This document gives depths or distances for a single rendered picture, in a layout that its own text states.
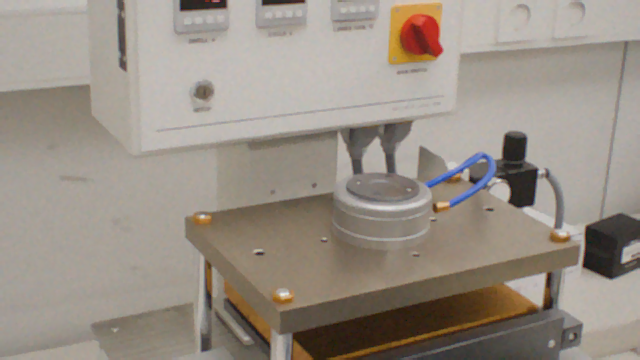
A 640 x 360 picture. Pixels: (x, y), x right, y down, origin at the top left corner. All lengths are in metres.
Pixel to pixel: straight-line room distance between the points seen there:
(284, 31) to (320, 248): 0.20
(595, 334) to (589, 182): 0.41
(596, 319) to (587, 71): 0.43
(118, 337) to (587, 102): 0.92
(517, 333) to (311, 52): 0.30
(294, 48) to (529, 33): 0.66
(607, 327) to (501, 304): 0.57
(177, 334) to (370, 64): 0.33
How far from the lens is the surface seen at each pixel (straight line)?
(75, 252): 1.33
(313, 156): 0.93
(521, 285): 1.39
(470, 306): 0.80
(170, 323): 1.03
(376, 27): 0.89
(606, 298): 1.45
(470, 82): 1.49
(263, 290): 0.70
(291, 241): 0.77
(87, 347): 1.35
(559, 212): 1.12
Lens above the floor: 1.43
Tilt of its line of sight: 21 degrees down
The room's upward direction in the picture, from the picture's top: 2 degrees clockwise
